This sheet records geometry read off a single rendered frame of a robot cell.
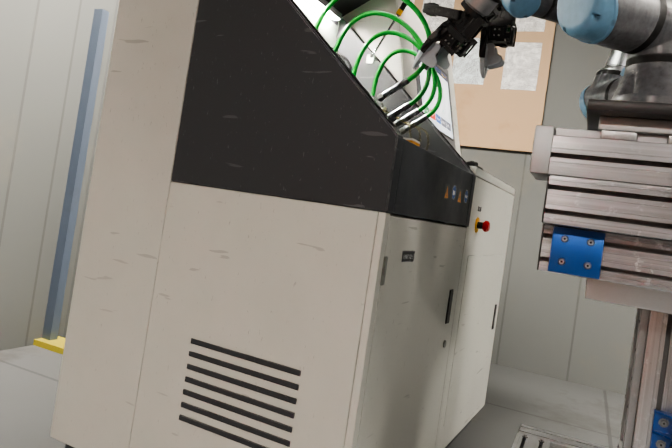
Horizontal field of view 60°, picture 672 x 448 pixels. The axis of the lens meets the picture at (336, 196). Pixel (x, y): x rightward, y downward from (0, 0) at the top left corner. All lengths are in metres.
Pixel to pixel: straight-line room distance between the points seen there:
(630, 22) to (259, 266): 0.87
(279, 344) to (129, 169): 0.62
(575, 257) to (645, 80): 0.34
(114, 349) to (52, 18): 1.61
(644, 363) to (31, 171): 2.32
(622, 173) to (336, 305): 0.60
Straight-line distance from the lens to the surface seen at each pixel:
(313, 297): 1.26
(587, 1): 1.13
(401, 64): 2.02
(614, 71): 1.84
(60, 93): 2.83
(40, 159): 2.78
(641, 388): 1.42
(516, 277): 3.73
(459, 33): 1.54
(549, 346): 3.75
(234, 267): 1.37
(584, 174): 1.15
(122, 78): 1.68
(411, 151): 1.29
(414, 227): 1.37
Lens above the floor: 0.78
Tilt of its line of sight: 1 degrees up
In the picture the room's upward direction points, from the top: 8 degrees clockwise
